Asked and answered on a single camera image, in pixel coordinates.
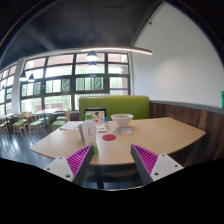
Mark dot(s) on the dark pendant lamp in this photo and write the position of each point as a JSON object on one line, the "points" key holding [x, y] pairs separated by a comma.
{"points": [[92, 56], [23, 77]]}

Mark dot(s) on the colourful menu stand card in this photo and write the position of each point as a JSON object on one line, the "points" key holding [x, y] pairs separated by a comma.
{"points": [[98, 114]]}

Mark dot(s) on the wooden chair green seat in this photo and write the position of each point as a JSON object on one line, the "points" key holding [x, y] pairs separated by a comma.
{"points": [[19, 127], [58, 123]]}

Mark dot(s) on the dark pendant lamp left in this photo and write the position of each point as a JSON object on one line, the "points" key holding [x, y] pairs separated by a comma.
{"points": [[23, 77]]}

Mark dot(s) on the red round coaster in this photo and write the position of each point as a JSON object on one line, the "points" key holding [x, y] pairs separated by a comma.
{"points": [[109, 137]]}

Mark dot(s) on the white plastic bottle green cap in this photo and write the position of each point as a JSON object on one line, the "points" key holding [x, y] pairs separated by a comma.
{"points": [[89, 132]]}

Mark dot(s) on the white ceramic bowl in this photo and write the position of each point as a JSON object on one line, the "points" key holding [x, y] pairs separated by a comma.
{"points": [[122, 120]]}

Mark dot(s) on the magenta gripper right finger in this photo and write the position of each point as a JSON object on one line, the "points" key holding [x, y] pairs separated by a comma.
{"points": [[151, 166]]}

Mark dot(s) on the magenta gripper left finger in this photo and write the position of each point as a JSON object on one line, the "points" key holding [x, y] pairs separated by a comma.
{"points": [[74, 167]]}

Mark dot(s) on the background wooden dining table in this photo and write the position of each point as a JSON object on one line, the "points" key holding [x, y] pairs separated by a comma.
{"points": [[46, 112]]}

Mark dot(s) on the dark pendant lamp centre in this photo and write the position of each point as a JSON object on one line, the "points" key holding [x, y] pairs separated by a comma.
{"points": [[92, 56]]}

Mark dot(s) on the green upholstered bench backrest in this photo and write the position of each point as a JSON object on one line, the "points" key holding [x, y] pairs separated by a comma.
{"points": [[138, 106]]}

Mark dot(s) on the white paper sheets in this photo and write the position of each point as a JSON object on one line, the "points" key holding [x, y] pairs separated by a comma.
{"points": [[71, 125]]}

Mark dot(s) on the long linear ceiling lamp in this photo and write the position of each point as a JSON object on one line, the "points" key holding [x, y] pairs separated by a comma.
{"points": [[127, 49]]}

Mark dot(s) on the large grid window frame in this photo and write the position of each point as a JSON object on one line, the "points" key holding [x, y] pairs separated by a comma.
{"points": [[59, 81]]}

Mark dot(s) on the wooden chair green seat left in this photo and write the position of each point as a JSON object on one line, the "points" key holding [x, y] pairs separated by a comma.
{"points": [[19, 127]]}

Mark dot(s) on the white napkin under bowl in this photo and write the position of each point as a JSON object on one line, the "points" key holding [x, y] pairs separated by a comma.
{"points": [[120, 130]]}

